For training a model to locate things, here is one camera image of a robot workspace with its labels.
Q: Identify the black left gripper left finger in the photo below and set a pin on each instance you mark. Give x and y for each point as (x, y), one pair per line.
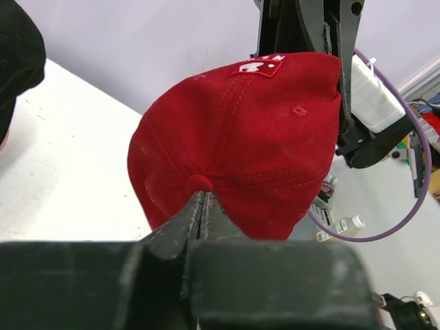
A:
(102, 285)

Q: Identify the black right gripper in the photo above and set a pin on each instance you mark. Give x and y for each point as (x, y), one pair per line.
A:
(299, 26)

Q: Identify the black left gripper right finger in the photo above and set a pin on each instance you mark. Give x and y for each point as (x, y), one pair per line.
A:
(238, 283)

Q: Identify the red cap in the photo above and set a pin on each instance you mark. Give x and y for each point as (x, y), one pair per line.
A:
(259, 134)

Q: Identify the black NY cap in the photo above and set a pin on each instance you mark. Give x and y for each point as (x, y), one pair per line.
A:
(23, 57)

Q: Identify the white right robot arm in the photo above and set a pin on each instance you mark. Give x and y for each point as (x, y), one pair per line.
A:
(372, 119)

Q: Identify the clear plastic bottle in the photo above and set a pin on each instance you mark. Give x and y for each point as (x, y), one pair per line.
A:
(348, 227)

